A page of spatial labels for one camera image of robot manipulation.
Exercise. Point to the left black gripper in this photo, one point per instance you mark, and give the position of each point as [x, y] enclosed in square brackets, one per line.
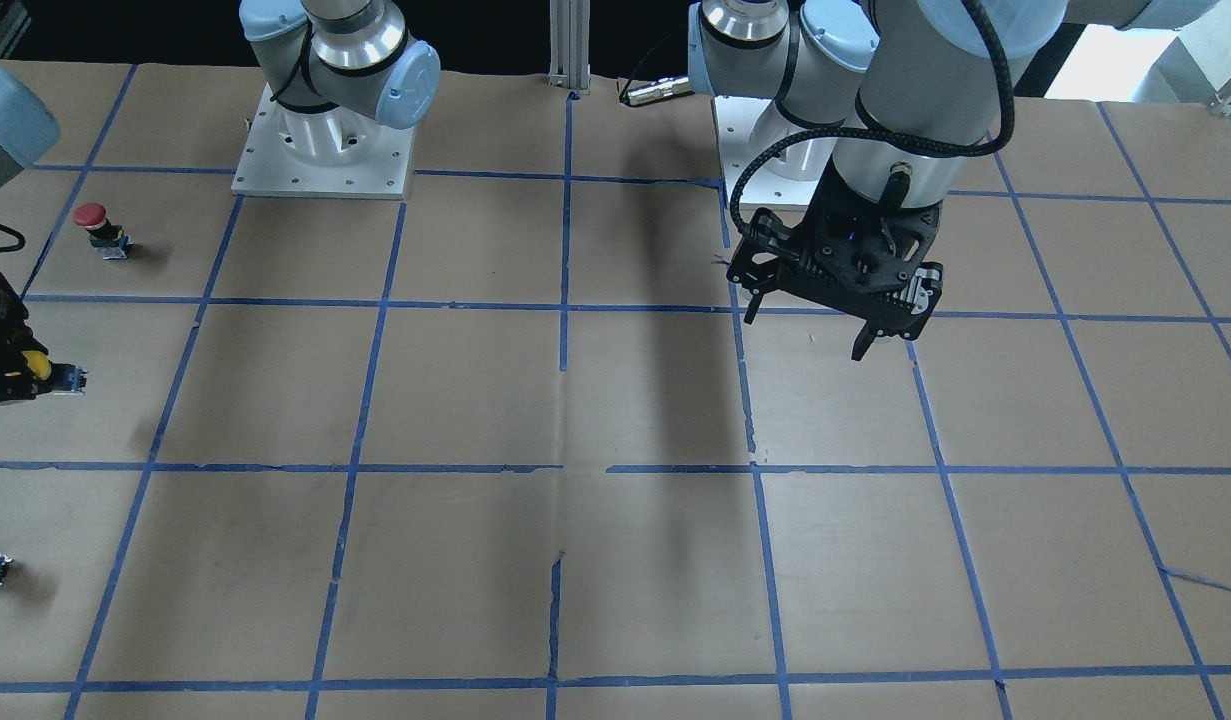
[764, 247]

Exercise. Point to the yellow push button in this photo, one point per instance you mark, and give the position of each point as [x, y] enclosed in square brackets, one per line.
[37, 375]

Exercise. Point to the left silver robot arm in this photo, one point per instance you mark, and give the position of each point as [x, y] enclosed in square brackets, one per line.
[905, 92]

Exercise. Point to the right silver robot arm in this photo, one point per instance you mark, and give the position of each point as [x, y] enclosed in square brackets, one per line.
[347, 82]

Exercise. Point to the red push button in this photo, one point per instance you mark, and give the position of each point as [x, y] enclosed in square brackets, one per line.
[105, 237]

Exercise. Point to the aluminium frame post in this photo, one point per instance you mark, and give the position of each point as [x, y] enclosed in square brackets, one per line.
[569, 45]

